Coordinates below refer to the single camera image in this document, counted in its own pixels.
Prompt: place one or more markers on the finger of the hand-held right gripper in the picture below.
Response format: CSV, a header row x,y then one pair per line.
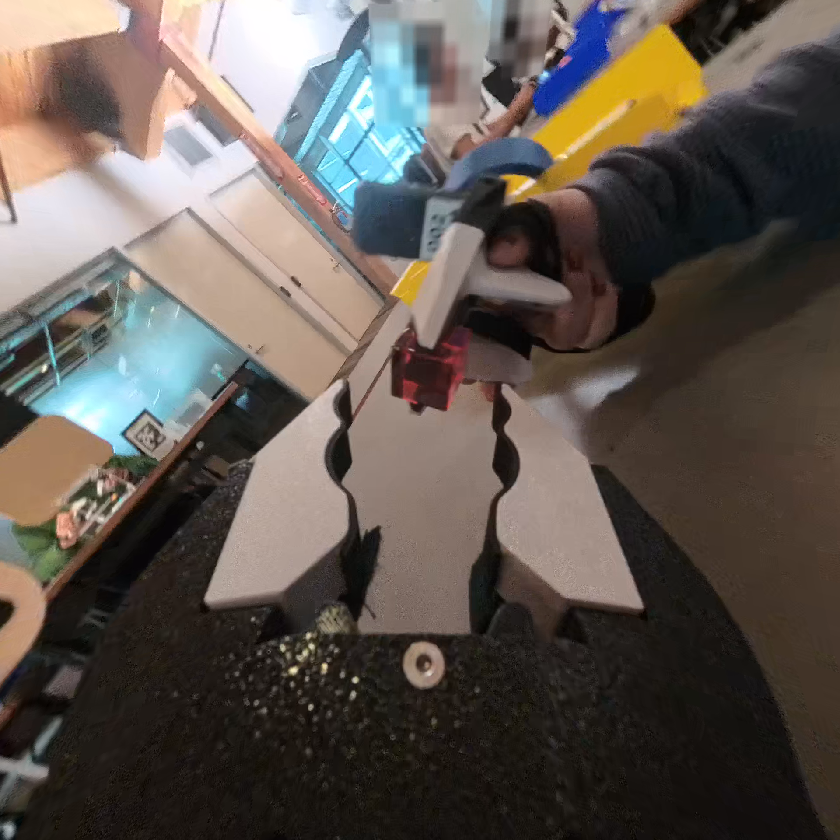
x,y
502,369
446,282

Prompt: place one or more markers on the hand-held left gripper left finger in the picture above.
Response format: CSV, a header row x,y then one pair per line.
x,y
282,518

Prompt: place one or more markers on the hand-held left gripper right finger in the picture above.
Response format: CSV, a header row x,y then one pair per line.
x,y
564,531

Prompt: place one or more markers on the red translucent cube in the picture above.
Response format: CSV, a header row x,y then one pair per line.
x,y
430,377

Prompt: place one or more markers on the blue tape roll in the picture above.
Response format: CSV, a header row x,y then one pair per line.
x,y
505,157

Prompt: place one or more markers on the yellow plastic bin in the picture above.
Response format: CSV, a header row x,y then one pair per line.
x,y
630,85

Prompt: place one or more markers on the person's right forearm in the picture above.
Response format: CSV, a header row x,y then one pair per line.
x,y
709,177

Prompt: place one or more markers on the person's right hand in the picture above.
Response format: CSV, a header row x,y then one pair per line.
x,y
587,315

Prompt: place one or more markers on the red fire extinguisher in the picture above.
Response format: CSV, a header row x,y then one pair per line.
x,y
342,216

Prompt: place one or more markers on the large window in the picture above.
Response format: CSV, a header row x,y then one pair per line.
x,y
354,144

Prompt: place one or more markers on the white door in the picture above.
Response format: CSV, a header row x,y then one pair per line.
x,y
282,236
229,295

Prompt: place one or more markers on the wooden work table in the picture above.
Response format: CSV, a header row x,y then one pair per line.
x,y
151,479

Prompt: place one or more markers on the clear plastic container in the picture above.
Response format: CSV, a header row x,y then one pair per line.
x,y
193,410

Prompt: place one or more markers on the black white tag sign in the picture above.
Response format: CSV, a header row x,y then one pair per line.
x,y
148,433

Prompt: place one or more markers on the beige rounded panel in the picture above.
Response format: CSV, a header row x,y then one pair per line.
x,y
52,469

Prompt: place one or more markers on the blue plastic bin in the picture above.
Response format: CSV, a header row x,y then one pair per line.
x,y
584,59

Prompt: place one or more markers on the wooden post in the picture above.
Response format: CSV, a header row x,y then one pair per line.
x,y
223,92

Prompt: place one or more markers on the wall vent grille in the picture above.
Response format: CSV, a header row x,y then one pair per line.
x,y
187,145

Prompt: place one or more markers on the curved plywood frame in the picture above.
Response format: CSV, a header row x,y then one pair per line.
x,y
29,630

